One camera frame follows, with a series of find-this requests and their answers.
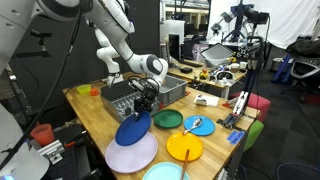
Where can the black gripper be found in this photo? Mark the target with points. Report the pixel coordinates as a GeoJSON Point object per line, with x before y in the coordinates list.
{"type": "Point", "coordinates": [145, 101]}

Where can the dark blue plate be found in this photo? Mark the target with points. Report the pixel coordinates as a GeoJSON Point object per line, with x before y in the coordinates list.
{"type": "Point", "coordinates": [133, 128]}

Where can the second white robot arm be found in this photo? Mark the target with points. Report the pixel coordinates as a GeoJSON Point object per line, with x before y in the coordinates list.
{"type": "Point", "coordinates": [107, 53]}

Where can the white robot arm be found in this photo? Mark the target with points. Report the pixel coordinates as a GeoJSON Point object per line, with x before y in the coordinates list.
{"type": "Point", "coordinates": [107, 15]}

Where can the metal dish rack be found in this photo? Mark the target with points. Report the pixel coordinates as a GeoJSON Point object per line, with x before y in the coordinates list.
{"type": "Point", "coordinates": [119, 98]}

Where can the green plate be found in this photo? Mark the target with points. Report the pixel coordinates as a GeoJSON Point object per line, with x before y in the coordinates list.
{"type": "Point", "coordinates": [168, 119]}

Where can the yellow plate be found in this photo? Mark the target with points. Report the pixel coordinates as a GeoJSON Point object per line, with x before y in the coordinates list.
{"type": "Point", "coordinates": [178, 144]}

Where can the purple plate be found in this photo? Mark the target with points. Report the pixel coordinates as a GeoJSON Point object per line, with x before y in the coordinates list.
{"type": "Point", "coordinates": [132, 158]}

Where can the light blue plate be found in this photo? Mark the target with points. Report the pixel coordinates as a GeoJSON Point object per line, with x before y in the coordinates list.
{"type": "Point", "coordinates": [206, 128]}

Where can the teal plate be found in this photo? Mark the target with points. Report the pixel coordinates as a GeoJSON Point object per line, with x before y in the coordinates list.
{"type": "Point", "coordinates": [163, 171]}

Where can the grey plastic bin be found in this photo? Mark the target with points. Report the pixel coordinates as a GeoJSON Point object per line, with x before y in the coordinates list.
{"type": "Point", "coordinates": [172, 89]}

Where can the orange small bowl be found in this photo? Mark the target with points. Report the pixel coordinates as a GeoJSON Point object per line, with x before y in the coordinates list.
{"type": "Point", "coordinates": [94, 92]}

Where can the black power adapter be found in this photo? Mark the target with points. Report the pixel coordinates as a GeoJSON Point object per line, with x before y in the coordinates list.
{"type": "Point", "coordinates": [186, 70]}

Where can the metal spoon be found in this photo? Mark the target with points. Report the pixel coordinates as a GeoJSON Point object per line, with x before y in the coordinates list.
{"type": "Point", "coordinates": [195, 124]}

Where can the white marker box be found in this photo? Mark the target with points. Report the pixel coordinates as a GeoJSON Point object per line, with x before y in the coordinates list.
{"type": "Point", "coordinates": [206, 100]}

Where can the yellow-green bowl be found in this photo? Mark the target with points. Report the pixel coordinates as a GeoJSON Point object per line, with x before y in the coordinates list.
{"type": "Point", "coordinates": [82, 89]}

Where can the wooden spoon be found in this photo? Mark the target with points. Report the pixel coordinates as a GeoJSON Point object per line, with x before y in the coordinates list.
{"type": "Point", "coordinates": [184, 164]}

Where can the yellow toy figure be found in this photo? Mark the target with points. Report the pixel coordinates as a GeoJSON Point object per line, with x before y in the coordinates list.
{"type": "Point", "coordinates": [204, 74]}

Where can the black computer monitor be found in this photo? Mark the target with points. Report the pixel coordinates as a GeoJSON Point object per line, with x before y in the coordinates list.
{"type": "Point", "coordinates": [172, 33]}

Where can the blue plastic clamp part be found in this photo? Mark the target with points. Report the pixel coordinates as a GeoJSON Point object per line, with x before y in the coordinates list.
{"type": "Point", "coordinates": [235, 137]}

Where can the red plastic cup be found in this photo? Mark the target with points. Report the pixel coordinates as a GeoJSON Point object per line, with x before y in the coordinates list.
{"type": "Point", "coordinates": [43, 134]}

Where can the green stool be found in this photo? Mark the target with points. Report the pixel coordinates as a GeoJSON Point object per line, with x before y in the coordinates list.
{"type": "Point", "coordinates": [253, 134]}

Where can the black office chair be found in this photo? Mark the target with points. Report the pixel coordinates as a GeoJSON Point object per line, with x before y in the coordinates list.
{"type": "Point", "coordinates": [305, 69]}

